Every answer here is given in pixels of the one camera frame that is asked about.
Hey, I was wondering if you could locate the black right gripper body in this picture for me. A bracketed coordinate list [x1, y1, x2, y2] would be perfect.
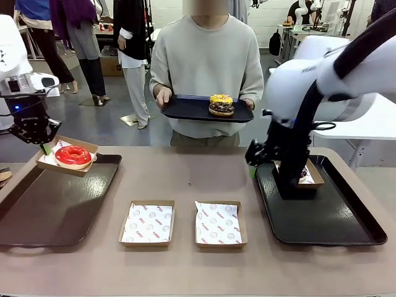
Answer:
[265, 119, 311, 163]

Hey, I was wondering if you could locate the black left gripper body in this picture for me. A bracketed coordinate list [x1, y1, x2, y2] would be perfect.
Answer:
[6, 95, 50, 139]

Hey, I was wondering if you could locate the white red-printed paper liner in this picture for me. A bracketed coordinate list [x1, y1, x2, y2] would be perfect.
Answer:
[121, 202, 173, 244]
[194, 200, 243, 245]
[296, 166, 319, 186]
[40, 139, 97, 171]

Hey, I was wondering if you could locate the brown cardboard food box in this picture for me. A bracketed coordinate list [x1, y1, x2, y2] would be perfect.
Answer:
[274, 157, 325, 190]
[118, 200, 176, 248]
[194, 200, 249, 249]
[36, 144, 99, 178]

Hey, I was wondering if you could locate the red glazed donut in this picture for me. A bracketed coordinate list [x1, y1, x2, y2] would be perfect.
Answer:
[54, 145, 93, 170]

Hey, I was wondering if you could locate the chocolate glazed donut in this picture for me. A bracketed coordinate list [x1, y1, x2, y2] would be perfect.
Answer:
[209, 103, 235, 118]

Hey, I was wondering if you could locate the yellow glazed donut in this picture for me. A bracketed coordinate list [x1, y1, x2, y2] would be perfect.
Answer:
[209, 94, 234, 106]

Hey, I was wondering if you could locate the black serving tray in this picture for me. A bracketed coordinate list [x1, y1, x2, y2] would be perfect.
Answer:
[160, 94, 255, 124]

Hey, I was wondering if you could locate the person's right hand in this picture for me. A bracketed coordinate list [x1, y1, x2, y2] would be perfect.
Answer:
[155, 87, 173, 110]

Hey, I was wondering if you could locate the white desk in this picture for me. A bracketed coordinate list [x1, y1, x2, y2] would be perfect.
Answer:
[17, 26, 35, 59]

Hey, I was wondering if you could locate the brown cardboard carton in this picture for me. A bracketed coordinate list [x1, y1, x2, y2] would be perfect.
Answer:
[100, 56, 125, 77]

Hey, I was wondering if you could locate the large white table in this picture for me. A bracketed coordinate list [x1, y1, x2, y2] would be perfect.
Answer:
[311, 92, 396, 170]

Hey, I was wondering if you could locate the black backpack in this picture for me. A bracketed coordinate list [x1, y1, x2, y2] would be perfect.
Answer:
[268, 30, 283, 57]

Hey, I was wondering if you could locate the grey background workbench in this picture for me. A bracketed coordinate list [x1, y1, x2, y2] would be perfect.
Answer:
[278, 24, 350, 67]

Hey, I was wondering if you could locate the mannequin in purple garment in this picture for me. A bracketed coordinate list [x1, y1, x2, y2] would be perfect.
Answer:
[49, 0, 111, 106]

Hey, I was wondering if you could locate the person in beige sweater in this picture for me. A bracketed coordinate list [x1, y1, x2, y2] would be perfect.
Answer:
[149, 0, 265, 148]

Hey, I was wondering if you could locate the person in black shirt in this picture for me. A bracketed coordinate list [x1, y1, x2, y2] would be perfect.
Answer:
[286, 1, 310, 25]

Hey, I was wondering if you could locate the mannequin in black jacket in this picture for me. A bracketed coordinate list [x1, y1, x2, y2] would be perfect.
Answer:
[113, 0, 153, 130]

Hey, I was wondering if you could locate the black tripod pole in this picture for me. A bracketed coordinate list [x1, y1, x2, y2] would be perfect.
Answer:
[340, 0, 356, 37]

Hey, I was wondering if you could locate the person in dark plaid shirt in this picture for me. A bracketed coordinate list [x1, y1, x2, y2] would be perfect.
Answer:
[369, 0, 396, 22]

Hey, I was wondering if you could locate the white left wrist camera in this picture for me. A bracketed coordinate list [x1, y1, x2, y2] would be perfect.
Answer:
[29, 72, 60, 97]

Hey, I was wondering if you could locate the dark mannequin base plate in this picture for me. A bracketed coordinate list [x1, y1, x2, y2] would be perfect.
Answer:
[79, 95, 111, 108]

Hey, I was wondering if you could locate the black handled tray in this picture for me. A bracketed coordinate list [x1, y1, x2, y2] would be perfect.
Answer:
[256, 154, 389, 248]

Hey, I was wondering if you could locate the dark brown handled tray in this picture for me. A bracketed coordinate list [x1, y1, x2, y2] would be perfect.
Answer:
[0, 153, 123, 248]

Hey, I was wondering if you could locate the golden mannequin base plate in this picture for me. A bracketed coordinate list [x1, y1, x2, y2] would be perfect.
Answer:
[119, 113, 157, 126]

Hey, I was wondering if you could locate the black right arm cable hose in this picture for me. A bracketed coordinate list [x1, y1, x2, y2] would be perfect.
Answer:
[295, 7, 396, 131]

